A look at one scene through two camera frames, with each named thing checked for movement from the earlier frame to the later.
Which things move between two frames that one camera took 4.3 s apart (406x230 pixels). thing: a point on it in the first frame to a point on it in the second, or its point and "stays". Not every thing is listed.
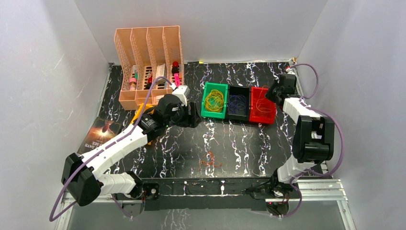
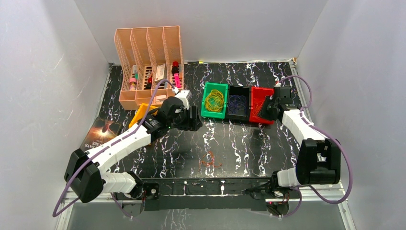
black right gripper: x=269 y=93 to x=264 y=114
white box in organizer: x=160 y=71 stays
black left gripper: x=189 y=115 stays
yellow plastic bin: x=149 y=107 stays
